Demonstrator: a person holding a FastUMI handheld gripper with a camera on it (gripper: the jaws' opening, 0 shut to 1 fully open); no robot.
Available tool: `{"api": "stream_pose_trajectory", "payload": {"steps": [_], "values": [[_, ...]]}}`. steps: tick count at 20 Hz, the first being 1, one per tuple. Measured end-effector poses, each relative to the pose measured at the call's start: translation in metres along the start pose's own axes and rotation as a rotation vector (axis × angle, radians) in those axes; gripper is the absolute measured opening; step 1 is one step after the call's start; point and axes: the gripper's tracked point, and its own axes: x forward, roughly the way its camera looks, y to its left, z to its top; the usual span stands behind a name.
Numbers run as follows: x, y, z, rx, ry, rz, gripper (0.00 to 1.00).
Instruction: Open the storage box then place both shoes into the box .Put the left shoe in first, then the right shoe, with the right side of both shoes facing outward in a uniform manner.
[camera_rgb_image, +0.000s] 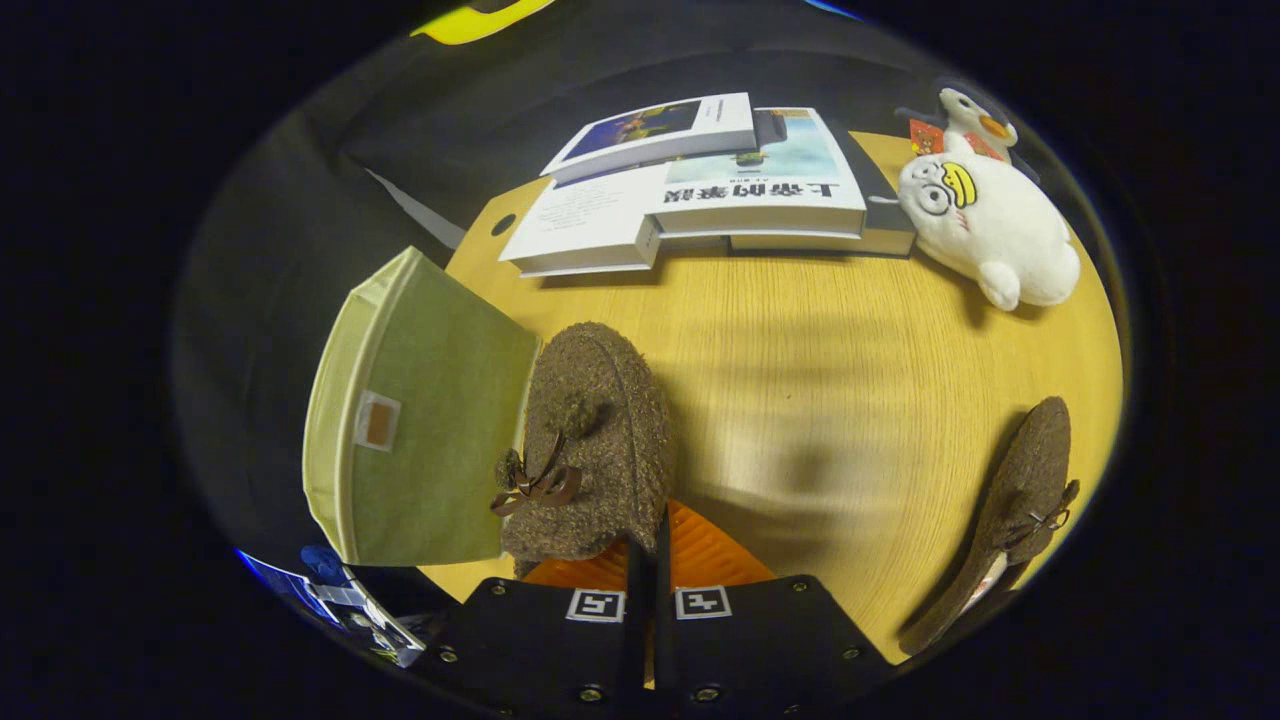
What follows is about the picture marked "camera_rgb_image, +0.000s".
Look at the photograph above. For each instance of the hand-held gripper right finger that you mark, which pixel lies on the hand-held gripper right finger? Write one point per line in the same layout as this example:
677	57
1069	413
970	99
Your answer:
760	630

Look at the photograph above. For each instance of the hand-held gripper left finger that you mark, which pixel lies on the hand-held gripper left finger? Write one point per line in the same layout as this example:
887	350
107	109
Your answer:
540	630

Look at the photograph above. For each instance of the brown fuzzy shoe with bow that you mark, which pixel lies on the brown fuzzy shoe with bow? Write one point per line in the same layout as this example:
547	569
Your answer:
1030	470
600	420

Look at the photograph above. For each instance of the green fabric storage box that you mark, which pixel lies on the green fabric storage box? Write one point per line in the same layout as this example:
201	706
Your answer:
440	400

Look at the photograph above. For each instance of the blue and white plastic object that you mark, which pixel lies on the blue and white plastic object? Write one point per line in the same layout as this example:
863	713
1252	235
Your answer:
345	600

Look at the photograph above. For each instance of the book with pale sky cover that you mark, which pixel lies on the book with pale sky cover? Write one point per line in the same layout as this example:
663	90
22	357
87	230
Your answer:
770	185

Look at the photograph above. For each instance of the white seal plush toy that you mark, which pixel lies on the white seal plush toy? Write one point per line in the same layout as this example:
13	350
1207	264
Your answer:
1000	230

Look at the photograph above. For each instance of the book with dark picture cover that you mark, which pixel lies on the book with dark picture cover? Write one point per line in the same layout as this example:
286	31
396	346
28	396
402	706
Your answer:
650	130

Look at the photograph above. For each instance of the penguin plush toy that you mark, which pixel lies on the penguin plush toy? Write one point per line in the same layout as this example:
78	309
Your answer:
975	115

